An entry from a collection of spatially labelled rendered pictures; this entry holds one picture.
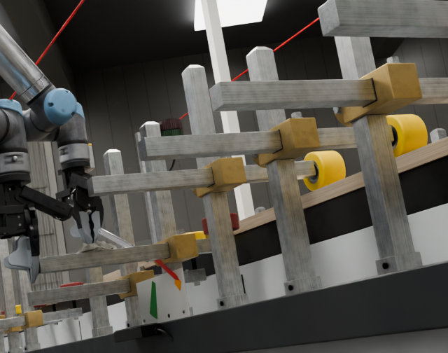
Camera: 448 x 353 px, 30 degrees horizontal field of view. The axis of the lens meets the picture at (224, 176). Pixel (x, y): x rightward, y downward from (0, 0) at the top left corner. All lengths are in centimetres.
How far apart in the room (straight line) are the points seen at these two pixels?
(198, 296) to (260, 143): 92
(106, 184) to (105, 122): 684
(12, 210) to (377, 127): 78
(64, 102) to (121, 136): 635
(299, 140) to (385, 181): 21
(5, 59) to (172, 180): 57
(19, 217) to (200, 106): 41
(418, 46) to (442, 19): 794
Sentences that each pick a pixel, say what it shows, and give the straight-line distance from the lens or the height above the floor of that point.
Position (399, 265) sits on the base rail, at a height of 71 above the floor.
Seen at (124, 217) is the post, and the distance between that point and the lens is 207.
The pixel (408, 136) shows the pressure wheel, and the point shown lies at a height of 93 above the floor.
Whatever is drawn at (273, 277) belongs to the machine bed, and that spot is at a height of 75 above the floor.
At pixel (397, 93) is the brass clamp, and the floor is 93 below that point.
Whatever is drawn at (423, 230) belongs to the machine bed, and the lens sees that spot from 145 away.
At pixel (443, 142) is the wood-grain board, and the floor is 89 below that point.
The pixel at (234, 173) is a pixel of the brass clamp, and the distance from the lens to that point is 156.
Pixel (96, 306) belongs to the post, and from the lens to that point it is 229.
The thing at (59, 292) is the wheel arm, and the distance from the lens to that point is 195.
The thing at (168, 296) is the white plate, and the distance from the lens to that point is 181.
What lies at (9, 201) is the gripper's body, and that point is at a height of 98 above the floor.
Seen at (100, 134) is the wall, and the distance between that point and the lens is 830.
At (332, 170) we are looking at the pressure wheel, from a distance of 168.
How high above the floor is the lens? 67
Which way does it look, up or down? 10 degrees up
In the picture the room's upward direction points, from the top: 10 degrees counter-clockwise
